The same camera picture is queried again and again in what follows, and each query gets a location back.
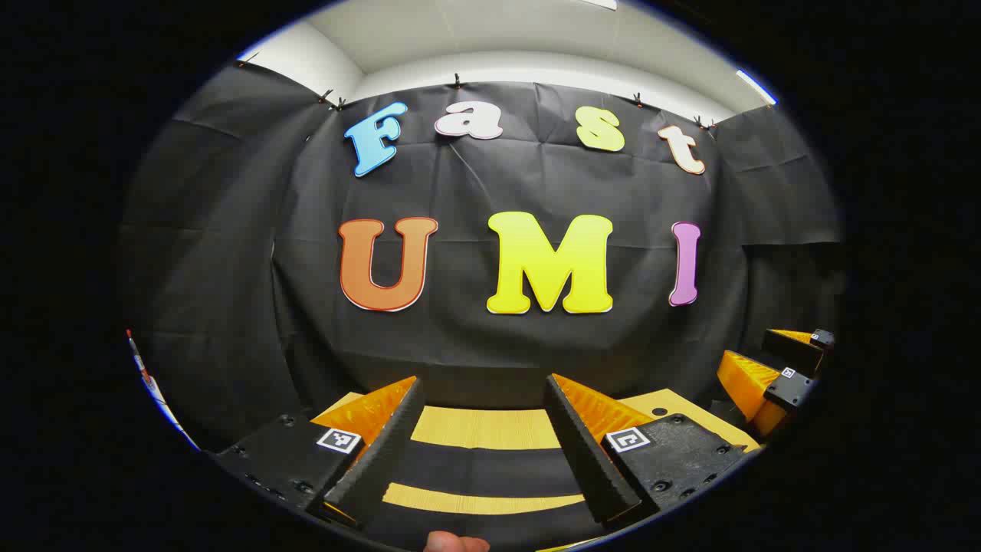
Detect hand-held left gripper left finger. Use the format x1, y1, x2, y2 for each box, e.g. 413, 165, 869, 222
205, 374, 426, 531

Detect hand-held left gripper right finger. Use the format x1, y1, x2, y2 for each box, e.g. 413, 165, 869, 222
544, 373, 750, 528

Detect black jeans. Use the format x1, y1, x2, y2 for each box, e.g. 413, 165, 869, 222
360, 441, 614, 551

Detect white panel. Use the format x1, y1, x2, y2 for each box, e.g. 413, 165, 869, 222
142, 374, 202, 452

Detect red and white pen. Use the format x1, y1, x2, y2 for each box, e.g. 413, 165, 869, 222
125, 328, 152, 384

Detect black backdrop cloth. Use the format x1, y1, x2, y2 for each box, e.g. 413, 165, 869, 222
119, 60, 848, 453

